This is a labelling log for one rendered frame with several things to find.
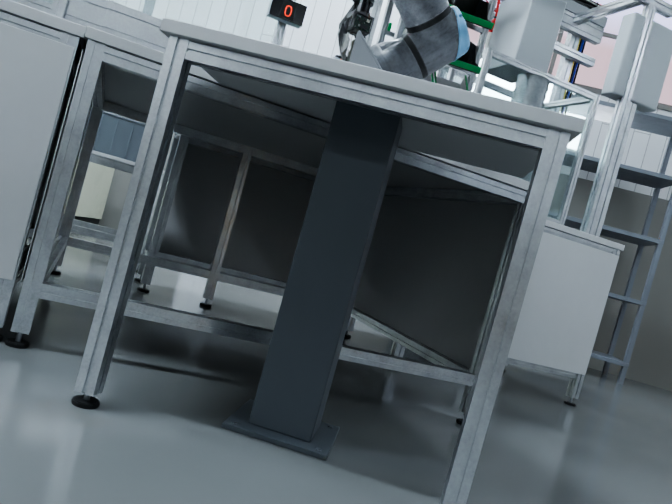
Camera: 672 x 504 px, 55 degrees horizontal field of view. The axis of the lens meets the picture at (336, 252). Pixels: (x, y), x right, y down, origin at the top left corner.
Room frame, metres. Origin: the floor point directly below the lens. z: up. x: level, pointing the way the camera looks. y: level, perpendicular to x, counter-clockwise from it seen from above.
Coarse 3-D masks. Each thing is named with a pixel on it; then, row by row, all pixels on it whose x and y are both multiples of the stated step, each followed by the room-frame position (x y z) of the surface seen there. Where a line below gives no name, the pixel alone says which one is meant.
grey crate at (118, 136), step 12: (108, 120) 3.66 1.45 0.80; (120, 120) 3.68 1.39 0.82; (132, 120) 3.69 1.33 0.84; (108, 132) 3.66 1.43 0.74; (120, 132) 3.68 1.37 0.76; (132, 132) 3.70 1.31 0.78; (96, 144) 3.65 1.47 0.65; (108, 144) 3.67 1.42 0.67; (120, 144) 3.69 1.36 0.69; (132, 144) 3.71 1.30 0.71; (120, 156) 3.70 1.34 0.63; (132, 156) 3.72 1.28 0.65
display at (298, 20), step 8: (272, 0) 2.17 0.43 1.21; (280, 0) 2.17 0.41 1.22; (272, 8) 2.17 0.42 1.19; (280, 8) 2.18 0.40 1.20; (296, 8) 2.20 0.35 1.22; (304, 8) 2.21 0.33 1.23; (280, 16) 2.18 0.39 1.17; (296, 16) 2.20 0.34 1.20; (304, 16) 2.21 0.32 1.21; (296, 24) 2.20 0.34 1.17
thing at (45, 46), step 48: (0, 0) 1.60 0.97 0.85; (0, 48) 1.62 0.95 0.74; (48, 48) 1.65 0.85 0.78; (0, 96) 1.63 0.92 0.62; (48, 96) 1.66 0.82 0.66; (0, 144) 1.64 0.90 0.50; (48, 144) 1.67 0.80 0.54; (0, 192) 1.65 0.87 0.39; (0, 240) 1.66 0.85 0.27; (0, 288) 1.67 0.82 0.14; (0, 336) 1.70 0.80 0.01
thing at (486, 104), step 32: (192, 32) 1.37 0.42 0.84; (224, 32) 1.36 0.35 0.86; (288, 64) 1.36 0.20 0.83; (320, 64) 1.33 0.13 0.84; (352, 64) 1.32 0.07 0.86; (256, 96) 1.83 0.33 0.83; (288, 96) 1.70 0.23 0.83; (416, 96) 1.34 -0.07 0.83; (448, 96) 1.30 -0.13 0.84; (480, 96) 1.29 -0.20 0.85; (416, 128) 1.66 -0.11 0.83; (576, 128) 1.27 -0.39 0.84; (480, 160) 1.86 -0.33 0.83; (512, 160) 1.73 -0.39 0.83
